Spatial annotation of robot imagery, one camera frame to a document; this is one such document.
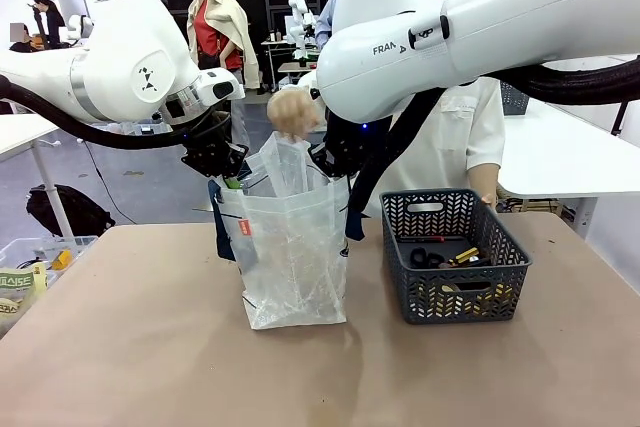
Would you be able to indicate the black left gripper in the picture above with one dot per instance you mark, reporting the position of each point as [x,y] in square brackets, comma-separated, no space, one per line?
[207,149]

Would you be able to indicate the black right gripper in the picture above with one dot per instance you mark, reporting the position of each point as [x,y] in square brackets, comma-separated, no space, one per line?
[350,142]

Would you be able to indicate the clear plastic bag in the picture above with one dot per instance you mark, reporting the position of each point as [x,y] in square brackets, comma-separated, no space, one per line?
[287,167]

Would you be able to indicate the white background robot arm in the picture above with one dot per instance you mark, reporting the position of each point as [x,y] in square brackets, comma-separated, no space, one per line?
[300,12]
[82,27]

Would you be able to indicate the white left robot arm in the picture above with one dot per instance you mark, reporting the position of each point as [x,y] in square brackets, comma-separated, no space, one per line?
[125,57]

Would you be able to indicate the person's left forearm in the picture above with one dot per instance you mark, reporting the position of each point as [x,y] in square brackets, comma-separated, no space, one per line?
[482,179]

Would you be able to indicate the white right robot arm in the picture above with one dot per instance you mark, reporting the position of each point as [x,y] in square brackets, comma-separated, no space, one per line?
[400,47]

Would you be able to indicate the person's right hand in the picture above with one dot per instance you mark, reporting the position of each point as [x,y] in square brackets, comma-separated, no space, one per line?
[292,114]

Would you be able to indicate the person's left hand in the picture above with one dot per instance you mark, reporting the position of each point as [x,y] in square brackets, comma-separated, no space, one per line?
[489,201]

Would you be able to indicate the small brown background table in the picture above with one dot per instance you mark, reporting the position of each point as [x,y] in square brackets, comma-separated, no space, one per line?
[295,67]

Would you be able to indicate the red and black pen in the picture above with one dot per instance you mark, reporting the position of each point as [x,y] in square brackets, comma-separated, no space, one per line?
[435,238]

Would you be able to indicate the black scissors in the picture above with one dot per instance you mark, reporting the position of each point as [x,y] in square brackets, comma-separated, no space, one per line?
[422,257]

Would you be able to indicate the person in white T-shirt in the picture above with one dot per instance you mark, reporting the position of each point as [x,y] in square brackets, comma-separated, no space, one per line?
[460,137]

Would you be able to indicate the person in blue shirt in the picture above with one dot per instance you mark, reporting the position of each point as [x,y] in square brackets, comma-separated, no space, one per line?
[324,22]

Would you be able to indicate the mannequin in red top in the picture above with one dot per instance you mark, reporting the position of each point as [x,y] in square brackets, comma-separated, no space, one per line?
[220,17]

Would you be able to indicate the yellow black utility knife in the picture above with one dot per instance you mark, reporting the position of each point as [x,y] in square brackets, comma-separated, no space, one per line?
[467,254]

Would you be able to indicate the black backpack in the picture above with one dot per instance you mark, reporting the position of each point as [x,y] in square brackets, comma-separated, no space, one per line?
[70,209]

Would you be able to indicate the small yellow box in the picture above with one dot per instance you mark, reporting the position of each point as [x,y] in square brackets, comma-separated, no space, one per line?
[62,261]

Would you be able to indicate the clear plastic crate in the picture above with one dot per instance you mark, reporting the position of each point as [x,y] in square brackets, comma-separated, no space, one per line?
[30,247]

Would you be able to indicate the white table with thin leg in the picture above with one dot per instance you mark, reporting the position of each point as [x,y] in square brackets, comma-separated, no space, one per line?
[20,132]

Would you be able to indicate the white side table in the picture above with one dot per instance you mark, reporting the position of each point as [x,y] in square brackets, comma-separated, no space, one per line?
[560,157]

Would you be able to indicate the standing woman in black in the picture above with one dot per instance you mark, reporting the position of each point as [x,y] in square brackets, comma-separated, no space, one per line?
[50,22]

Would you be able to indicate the cream packet green print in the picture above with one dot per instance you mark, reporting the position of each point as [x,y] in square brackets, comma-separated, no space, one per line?
[10,312]
[20,284]

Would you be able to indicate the seated person in black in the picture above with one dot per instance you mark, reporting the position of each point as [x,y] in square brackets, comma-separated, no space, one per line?
[20,44]

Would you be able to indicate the black slanted pole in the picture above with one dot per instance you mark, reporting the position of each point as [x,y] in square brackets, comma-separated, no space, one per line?
[621,119]

